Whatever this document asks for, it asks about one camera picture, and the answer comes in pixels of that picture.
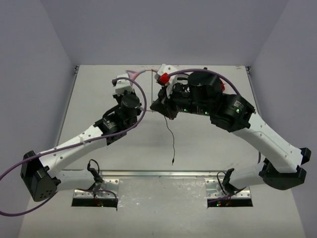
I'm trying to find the thin black base cable right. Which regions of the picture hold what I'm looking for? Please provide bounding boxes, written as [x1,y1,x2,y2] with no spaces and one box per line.
[215,171,235,199]

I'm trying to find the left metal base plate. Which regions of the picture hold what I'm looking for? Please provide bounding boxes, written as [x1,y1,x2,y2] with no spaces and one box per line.
[73,178,119,199]

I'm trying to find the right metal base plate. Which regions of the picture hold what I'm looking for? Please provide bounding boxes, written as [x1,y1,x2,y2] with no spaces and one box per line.
[205,178,251,199]

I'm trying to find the thin black audio cable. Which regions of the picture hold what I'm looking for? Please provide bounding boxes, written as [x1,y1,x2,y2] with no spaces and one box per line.
[147,70,176,166]

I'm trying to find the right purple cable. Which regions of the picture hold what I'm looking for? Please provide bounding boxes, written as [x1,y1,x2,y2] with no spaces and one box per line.
[168,69,261,164]

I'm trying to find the thin black base cable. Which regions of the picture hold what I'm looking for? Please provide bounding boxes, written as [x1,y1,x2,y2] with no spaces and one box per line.
[85,160,104,181]
[215,171,235,199]

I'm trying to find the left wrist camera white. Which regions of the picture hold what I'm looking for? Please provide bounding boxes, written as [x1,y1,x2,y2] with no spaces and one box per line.
[111,73,134,96]

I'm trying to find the pink blue cat-ear headphones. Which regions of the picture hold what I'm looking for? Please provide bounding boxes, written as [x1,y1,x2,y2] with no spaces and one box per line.
[125,69,158,81]

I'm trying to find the right wrist camera red-white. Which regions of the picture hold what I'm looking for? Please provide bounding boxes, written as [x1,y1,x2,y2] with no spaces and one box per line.
[155,64,178,98]

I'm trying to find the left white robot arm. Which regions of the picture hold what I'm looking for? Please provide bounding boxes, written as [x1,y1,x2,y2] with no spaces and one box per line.
[20,92,141,202]

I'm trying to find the aluminium table edge rail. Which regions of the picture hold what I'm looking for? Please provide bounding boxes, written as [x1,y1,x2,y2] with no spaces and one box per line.
[47,169,278,178]

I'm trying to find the thin black base cable left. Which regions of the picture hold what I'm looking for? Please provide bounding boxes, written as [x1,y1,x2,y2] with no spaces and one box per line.
[85,160,104,181]

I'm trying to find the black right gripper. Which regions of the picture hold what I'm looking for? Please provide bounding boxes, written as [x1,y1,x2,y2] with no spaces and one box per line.
[150,80,211,121]

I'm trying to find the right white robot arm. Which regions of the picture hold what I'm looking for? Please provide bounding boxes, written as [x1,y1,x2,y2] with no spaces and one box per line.
[151,66,311,194]

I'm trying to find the metal base plate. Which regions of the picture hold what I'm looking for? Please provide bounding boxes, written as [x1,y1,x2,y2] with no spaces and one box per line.
[73,178,119,199]
[205,178,251,199]

